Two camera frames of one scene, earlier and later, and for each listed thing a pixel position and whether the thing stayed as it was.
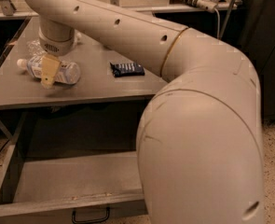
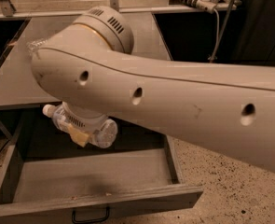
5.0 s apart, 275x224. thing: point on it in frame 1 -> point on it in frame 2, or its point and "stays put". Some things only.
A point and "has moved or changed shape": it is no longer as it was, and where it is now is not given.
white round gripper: [57, 48] -> [87, 123]
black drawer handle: [90, 222] stays put
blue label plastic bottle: [68, 73] has moved or changed shape
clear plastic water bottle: [34, 49] stays put
